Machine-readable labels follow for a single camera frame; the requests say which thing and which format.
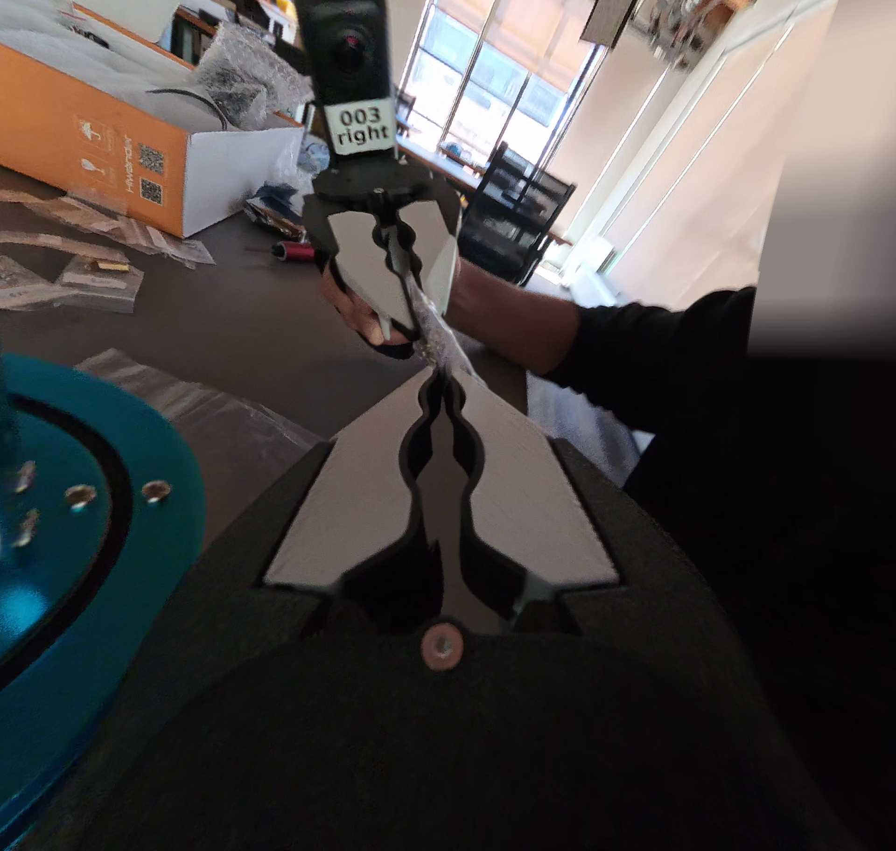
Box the orange and white cardboard box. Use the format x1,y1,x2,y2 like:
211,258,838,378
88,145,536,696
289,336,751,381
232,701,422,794
0,0,307,239

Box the black mesh chair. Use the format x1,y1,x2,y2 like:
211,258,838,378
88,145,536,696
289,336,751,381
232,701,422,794
458,140,578,286

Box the black cable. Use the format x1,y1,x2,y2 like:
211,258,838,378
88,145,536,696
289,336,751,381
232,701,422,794
147,87,233,133

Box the person's right hand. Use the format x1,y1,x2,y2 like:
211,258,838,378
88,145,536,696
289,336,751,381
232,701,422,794
321,263,421,361

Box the clear packet of dark parts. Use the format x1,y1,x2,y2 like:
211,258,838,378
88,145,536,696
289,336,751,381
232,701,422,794
241,182,309,239

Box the pile of small parts bags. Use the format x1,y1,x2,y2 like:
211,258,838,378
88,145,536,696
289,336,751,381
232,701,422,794
0,189,214,313

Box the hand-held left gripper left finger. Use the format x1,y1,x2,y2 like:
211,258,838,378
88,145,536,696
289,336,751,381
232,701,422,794
260,364,449,596

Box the large clear plastic bag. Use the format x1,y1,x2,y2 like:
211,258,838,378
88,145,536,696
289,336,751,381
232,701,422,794
73,347,330,544

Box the small clear screw bag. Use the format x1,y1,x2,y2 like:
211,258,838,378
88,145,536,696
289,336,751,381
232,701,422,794
409,284,491,386

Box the hanging paper sign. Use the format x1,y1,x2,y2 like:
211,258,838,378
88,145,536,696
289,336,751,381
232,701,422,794
580,0,653,49

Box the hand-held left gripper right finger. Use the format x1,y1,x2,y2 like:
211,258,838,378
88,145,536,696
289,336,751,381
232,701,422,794
442,367,621,631

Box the person's right forearm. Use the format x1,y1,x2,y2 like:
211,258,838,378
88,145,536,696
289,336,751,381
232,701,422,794
444,258,758,460

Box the bubble wrap bundle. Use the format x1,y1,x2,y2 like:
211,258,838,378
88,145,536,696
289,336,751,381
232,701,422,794
192,21,312,131

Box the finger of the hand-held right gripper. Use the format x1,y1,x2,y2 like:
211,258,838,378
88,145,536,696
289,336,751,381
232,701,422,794
325,210,421,344
402,196,462,320

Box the large paned window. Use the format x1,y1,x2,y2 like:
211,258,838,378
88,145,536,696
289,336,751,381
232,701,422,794
402,0,610,173

